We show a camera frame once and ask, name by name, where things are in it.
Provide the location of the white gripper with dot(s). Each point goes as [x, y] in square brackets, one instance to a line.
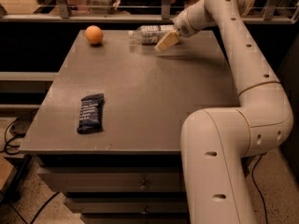
[183, 26]

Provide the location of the clear plastic water bottle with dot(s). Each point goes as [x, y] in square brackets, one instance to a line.
[150, 34]

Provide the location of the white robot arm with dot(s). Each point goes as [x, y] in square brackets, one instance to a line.
[213, 141]

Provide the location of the dark blue rxbar wrapper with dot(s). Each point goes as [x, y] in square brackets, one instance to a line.
[91, 113]

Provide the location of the black bag behind railing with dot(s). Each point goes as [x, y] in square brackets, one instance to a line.
[151, 7]

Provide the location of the orange fruit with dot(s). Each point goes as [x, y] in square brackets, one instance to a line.
[94, 35]

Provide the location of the grey drawer cabinet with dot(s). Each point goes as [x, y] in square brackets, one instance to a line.
[148, 96]

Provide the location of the round top drawer knob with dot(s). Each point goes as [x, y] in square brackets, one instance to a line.
[144, 185]

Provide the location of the round drawer knob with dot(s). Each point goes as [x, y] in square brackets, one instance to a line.
[144, 211]
[144, 185]

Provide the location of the metal railing frame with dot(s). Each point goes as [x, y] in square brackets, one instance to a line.
[263, 11]

